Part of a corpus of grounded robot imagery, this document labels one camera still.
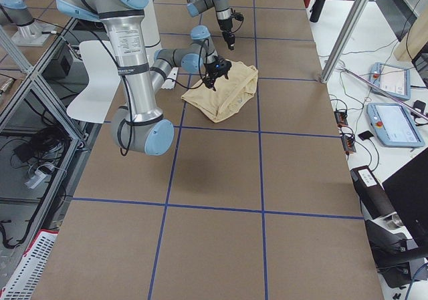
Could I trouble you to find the cream long-sleeve printed shirt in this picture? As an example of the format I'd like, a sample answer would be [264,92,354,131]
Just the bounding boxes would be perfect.
[181,61,258,123]

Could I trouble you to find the black water bottle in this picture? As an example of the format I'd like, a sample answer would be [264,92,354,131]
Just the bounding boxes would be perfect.
[309,0,326,23]

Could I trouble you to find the near blue teach pendant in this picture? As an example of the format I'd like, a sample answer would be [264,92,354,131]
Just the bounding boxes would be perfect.
[366,103,425,148]

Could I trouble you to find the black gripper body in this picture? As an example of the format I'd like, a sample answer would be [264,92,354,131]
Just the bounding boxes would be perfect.
[204,64,225,86]
[219,18,235,41]

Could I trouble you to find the far blue teach pendant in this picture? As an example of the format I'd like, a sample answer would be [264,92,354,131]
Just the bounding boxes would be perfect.
[369,62,411,100]

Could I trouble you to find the aluminium frame post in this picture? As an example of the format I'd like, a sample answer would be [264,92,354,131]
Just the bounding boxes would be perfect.
[320,0,368,84]

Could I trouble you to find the reacher grabber tool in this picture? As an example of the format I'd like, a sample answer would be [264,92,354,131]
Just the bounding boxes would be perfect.
[340,67,427,121]

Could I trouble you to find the white perforated basket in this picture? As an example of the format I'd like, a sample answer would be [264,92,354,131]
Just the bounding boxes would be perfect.
[1,229,58,299]

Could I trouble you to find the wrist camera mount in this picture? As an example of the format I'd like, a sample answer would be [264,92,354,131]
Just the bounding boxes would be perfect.
[231,9,244,22]
[205,56,232,80]

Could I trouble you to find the black label printer box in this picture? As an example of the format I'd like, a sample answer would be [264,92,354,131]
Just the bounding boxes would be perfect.
[350,166,396,222]

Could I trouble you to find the black monitor stand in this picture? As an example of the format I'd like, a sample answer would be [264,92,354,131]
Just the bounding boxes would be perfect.
[365,150,427,288]

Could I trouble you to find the orange circuit board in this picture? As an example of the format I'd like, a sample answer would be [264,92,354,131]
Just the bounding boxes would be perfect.
[334,110,348,127]

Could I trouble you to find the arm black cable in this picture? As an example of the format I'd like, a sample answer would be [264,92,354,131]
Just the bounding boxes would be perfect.
[118,29,215,157]

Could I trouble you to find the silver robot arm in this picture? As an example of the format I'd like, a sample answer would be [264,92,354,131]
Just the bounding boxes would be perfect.
[56,0,231,156]
[186,0,244,50]

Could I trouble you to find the blue teach pendant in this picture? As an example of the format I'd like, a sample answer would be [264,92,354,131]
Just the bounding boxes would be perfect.
[366,103,425,148]
[369,62,411,100]

